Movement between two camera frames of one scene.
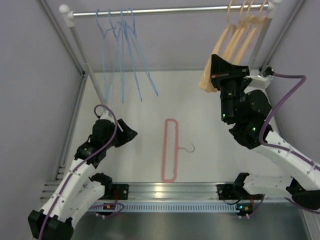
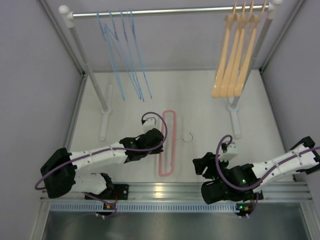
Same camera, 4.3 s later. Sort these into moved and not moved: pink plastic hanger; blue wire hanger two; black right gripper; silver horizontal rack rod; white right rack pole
Moved: pink plastic hanger; blue wire hanger two; black right gripper
Not moved: silver horizontal rack rod; white right rack pole
